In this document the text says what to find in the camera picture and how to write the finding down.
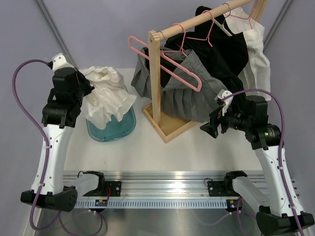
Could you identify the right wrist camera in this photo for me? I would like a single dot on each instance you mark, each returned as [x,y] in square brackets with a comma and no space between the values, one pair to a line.
[224,99]

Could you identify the wooden clothes rack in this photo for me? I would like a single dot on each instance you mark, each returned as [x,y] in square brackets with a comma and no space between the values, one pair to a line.
[169,128]

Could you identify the teal plastic basin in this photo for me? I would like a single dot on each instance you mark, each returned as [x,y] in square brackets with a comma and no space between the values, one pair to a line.
[114,130]

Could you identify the white slotted cable duct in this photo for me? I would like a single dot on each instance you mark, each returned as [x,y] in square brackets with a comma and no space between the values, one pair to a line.
[152,204]

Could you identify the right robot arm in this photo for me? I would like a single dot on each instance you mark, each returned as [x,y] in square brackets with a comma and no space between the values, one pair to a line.
[280,212]

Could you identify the grey pleated skirt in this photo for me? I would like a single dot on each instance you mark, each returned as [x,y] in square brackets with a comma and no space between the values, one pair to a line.
[177,99]

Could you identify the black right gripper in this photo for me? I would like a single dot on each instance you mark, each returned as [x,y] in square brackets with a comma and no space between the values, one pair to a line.
[217,118]

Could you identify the pink hanger with white garment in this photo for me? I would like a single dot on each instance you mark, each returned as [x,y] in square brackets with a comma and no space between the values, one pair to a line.
[248,18]

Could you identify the white garment on rack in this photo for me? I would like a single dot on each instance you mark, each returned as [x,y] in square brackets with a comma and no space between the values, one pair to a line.
[256,74]

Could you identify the black garment on rack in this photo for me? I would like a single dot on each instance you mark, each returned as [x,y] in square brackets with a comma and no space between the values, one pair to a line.
[224,61]

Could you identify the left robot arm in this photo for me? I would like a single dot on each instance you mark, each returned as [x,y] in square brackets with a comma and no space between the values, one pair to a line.
[59,118]

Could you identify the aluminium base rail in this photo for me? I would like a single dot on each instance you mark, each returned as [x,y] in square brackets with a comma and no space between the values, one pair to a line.
[164,185]

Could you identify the white skirt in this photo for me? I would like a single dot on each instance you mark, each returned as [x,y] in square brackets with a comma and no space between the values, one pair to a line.
[108,99]

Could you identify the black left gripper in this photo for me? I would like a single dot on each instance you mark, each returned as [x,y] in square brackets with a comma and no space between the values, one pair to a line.
[88,88]

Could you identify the pink hanger with black garment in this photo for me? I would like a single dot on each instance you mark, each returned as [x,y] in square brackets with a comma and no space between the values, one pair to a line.
[201,30]

